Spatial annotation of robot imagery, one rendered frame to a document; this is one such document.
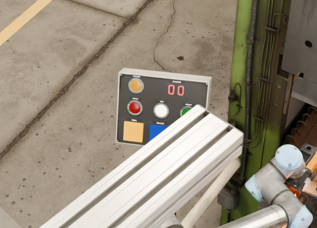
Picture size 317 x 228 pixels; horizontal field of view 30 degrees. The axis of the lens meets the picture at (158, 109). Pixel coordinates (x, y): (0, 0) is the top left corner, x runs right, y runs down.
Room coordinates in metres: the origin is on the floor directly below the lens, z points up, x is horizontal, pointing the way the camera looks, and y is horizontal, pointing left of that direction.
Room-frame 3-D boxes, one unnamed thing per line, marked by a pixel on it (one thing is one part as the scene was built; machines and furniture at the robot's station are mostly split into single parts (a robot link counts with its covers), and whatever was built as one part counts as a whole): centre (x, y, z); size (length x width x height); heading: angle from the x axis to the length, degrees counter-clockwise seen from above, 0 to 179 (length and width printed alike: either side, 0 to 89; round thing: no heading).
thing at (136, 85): (1.59, 0.08, 1.16); 0.05 x 0.03 x 0.04; 52
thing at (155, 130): (1.48, 0.00, 1.01); 0.07 x 0.05 x 0.07; 77
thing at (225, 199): (1.64, -0.31, 0.36); 0.09 x 0.07 x 0.12; 52
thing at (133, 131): (1.51, 0.10, 1.01); 0.07 x 0.05 x 0.07; 77
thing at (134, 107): (1.55, 0.09, 1.09); 0.05 x 0.03 x 0.04; 52
